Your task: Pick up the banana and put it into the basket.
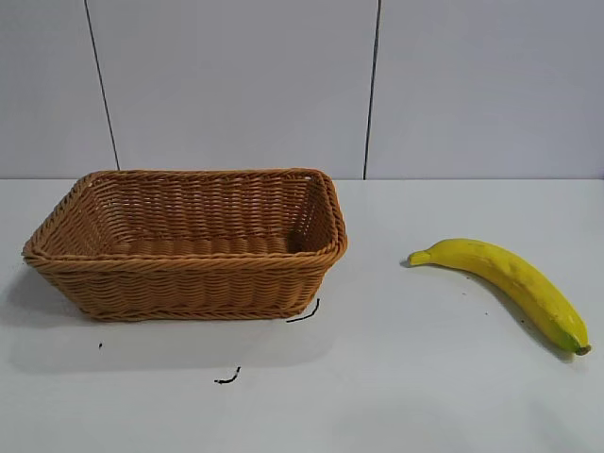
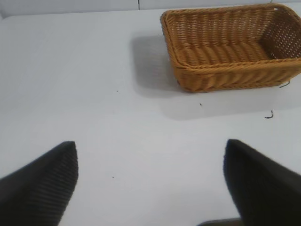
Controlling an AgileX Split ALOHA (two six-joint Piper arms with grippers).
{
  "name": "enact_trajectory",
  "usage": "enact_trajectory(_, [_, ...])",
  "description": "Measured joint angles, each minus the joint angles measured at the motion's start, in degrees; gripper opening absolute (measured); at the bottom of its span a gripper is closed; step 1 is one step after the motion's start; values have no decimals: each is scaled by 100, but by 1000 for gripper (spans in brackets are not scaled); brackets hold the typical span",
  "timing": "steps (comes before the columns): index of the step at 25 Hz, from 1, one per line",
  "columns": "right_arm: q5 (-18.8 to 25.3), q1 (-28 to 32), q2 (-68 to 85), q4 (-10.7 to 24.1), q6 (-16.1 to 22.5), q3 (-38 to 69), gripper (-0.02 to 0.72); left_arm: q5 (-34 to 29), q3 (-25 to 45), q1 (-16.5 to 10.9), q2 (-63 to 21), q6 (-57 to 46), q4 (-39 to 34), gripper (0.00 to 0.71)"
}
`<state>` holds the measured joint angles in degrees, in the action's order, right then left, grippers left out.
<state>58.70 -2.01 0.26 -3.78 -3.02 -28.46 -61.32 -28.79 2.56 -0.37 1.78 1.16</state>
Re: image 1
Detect yellow banana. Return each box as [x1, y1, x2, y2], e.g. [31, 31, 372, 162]
[408, 238, 594, 356]

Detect brown woven wicker basket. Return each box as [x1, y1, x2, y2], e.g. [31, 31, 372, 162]
[22, 167, 350, 323]

